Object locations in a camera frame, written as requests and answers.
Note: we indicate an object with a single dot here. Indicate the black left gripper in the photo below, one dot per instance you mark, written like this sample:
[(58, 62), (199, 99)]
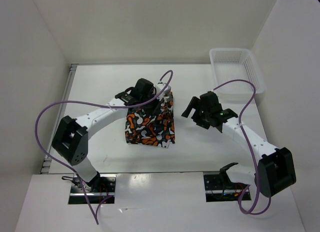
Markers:
[(156, 110)]

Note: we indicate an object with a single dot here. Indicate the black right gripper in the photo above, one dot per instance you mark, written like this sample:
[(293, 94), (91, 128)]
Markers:
[(196, 103)]

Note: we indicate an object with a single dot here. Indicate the orange grey camouflage shorts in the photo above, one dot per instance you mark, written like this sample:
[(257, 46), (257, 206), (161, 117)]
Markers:
[(155, 128)]

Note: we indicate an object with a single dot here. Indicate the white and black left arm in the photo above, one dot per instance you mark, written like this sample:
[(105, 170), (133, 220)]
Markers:
[(71, 139)]

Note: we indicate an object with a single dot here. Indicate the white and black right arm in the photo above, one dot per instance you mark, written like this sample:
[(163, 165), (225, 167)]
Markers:
[(274, 170)]

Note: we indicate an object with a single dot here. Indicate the white perforated plastic basket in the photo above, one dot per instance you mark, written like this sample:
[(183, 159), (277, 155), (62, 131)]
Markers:
[(236, 63)]

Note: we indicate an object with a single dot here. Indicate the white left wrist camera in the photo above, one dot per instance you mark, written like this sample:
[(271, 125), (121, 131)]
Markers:
[(162, 89)]

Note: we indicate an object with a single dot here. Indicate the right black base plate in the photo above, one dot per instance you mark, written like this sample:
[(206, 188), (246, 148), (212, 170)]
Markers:
[(218, 191)]

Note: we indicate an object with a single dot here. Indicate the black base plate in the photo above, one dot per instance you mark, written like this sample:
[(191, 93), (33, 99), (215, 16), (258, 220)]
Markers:
[(218, 191), (102, 190)]

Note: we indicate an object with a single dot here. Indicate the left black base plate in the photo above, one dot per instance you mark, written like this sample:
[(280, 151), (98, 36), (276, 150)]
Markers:
[(102, 190)]

